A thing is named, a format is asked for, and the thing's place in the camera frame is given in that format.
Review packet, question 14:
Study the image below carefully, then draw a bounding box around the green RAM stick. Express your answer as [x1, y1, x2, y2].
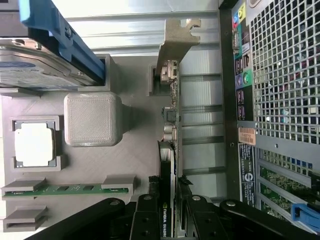
[1, 184, 132, 200]

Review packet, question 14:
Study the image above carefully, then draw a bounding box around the blue card retention latch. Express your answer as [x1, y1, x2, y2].
[290, 202, 320, 234]

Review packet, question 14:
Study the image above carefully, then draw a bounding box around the silver CPU chip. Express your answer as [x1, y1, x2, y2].
[13, 121, 56, 168]

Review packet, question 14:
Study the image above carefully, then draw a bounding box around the gray plastic parts rack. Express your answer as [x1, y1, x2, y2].
[0, 53, 162, 232]

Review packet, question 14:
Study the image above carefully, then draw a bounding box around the open black PC case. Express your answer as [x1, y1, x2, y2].
[216, 0, 320, 237]

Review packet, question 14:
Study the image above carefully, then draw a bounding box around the hard disk with blue bracket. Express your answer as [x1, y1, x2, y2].
[0, 0, 106, 91]

